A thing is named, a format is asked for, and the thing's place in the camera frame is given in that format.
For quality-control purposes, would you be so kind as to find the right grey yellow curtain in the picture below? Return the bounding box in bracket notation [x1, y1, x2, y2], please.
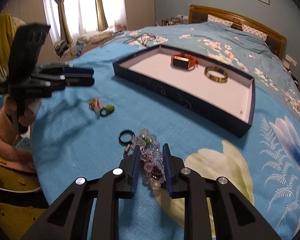
[95, 0, 108, 31]

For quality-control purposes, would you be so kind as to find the blue floral towel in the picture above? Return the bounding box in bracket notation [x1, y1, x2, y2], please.
[32, 43, 300, 239]

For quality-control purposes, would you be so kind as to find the white wall socket panel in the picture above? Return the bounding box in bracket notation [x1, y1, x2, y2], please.
[286, 54, 298, 67]

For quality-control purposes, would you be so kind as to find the black ring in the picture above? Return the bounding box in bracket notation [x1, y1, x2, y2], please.
[118, 129, 136, 145]

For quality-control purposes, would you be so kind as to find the orange smart watch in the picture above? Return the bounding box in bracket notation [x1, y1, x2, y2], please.
[171, 53, 198, 70]

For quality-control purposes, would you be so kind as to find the purple beaded woven bracelet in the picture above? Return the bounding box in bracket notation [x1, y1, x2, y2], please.
[122, 149, 167, 188]

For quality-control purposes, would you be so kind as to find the crumpled blanket on sill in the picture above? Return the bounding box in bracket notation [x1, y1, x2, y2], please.
[77, 30, 114, 46]

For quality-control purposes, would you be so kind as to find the nightstand clutter rack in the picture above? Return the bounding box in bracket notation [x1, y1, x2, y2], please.
[161, 15, 189, 26]

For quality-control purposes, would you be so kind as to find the black charger cable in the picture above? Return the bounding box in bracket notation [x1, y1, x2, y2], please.
[99, 31, 157, 49]

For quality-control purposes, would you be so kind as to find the left beige wardrobe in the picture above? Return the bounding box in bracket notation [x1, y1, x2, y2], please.
[125, 0, 155, 30]

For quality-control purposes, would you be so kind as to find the tortoiseshell bangle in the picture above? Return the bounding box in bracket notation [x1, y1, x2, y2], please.
[204, 66, 228, 83]

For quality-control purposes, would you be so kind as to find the left patterned pillow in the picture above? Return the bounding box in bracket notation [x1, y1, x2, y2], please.
[207, 14, 233, 28]

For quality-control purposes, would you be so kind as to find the patterned pillow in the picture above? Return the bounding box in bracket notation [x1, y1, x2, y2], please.
[207, 14, 233, 28]
[242, 24, 268, 42]

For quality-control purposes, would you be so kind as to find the left hand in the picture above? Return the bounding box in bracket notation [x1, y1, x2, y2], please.
[4, 95, 42, 127]

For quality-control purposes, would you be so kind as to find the blue floral duvet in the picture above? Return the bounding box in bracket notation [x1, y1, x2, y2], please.
[102, 22, 300, 124]

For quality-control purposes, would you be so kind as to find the right patterned pillow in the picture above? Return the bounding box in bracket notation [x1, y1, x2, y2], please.
[242, 24, 268, 42]

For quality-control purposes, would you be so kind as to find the pink small fan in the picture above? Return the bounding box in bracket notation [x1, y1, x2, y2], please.
[115, 22, 127, 32]

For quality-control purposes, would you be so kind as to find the left forearm pink sleeve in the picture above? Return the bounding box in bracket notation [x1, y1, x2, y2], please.
[0, 107, 36, 173]

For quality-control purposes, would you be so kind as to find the green flower black hair tie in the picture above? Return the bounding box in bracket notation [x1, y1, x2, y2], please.
[99, 103, 115, 117]

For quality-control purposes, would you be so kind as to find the navy jewelry box tray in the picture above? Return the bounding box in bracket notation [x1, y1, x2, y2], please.
[113, 45, 255, 138]

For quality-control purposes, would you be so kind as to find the wooden headboard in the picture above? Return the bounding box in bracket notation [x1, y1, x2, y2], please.
[188, 4, 287, 60]

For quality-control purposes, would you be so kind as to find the clear crystal bead bracelet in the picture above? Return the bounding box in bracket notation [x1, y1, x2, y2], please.
[131, 127, 165, 189]

